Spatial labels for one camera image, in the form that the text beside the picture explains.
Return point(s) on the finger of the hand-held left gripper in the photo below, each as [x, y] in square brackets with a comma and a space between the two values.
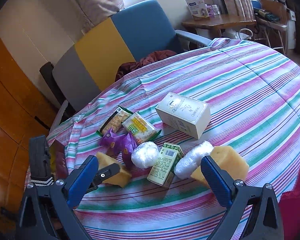
[38, 157]
[105, 174]

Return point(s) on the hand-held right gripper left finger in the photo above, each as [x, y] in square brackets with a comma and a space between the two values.
[82, 180]

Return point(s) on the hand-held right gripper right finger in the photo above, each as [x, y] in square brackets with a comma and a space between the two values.
[215, 180]

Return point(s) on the yellow sponge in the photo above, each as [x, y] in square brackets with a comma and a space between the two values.
[123, 178]
[230, 162]

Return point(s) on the dark red gift box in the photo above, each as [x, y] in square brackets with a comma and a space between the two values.
[60, 162]

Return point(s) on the white plastic bag roll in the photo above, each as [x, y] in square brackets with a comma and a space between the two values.
[192, 157]

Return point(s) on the purple snack packet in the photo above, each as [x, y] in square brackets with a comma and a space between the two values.
[111, 141]
[127, 147]

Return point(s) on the white plastic bag ball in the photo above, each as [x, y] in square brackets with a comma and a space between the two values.
[145, 155]

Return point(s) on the green and cream box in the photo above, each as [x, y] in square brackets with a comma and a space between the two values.
[165, 165]

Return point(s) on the clear brown cracker packet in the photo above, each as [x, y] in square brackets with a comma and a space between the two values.
[115, 121]

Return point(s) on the cracker packet with green label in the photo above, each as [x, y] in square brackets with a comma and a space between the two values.
[140, 127]

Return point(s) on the cream cardboard box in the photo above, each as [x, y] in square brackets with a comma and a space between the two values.
[182, 115]

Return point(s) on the red fuzzy cloth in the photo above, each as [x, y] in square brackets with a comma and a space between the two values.
[297, 205]

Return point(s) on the striped tablecloth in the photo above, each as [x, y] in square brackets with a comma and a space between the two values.
[240, 92]

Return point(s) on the dark red cloth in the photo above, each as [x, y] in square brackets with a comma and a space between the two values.
[150, 60]

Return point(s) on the blue yellow grey armchair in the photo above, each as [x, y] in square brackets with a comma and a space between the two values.
[140, 27]

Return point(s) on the wooden side table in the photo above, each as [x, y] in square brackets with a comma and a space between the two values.
[215, 21]

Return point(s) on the pale patterned curtain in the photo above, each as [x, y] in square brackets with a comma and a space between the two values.
[97, 0]

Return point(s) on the white printed box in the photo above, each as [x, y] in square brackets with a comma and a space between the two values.
[197, 10]

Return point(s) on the wooden chair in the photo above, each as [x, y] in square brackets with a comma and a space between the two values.
[272, 12]

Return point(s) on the striped curtain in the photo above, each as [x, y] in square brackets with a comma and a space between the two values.
[235, 0]

